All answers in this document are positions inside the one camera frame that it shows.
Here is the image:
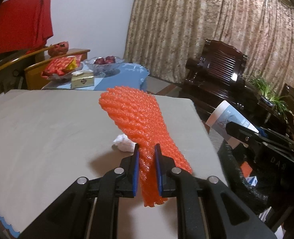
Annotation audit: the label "glass fruit bowl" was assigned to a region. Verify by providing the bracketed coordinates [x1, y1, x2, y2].
[83, 56, 124, 77]

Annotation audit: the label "red cloth cover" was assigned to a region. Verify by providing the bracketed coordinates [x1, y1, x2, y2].
[0, 0, 53, 53]

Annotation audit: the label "white tissue small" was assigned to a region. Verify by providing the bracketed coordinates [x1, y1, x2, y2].
[113, 134, 136, 153]

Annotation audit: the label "black lined trash bin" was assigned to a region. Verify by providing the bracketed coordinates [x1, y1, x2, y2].
[217, 141, 290, 215]

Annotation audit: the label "orange foam net front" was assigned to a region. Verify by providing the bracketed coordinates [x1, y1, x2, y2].
[240, 161, 252, 178]

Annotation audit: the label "dark wooden side table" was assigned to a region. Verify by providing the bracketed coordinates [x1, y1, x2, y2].
[243, 94, 294, 140]

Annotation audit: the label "white blue medicine box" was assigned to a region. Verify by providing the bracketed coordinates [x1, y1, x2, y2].
[206, 100, 259, 149]

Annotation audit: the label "beige patterned curtain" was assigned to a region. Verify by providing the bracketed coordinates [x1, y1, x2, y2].
[124, 0, 294, 92]

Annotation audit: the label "green potted plant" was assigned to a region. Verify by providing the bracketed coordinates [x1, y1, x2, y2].
[249, 75, 289, 115]

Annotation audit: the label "orange foam net back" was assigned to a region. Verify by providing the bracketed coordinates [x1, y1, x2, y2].
[98, 86, 192, 207]

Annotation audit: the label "wooden tv cabinet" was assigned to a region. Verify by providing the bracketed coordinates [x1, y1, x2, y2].
[0, 45, 90, 90]

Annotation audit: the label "red snack packets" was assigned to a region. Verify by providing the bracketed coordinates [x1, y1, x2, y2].
[41, 55, 82, 78]

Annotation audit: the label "orange foam net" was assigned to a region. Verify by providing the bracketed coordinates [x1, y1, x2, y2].
[98, 86, 192, 207]
[240, 161, 252, 178]

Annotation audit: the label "dark wooden armchair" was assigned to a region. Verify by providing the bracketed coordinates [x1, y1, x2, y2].
[280, 83, 294, 130]
[180, 39, 248, 114]

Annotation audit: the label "blue cloth side table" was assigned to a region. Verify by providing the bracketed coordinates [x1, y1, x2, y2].
[41, 61, 150, 91]

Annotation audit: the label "grey table cloth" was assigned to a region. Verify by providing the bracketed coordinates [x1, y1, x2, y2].
[0, 90, 226, 238]

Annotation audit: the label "red bag on cabinet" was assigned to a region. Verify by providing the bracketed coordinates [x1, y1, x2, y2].
[48, 42, 69, 57]

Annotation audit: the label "beige tissue box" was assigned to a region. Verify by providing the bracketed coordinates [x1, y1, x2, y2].
[71, 70, 95, 89]

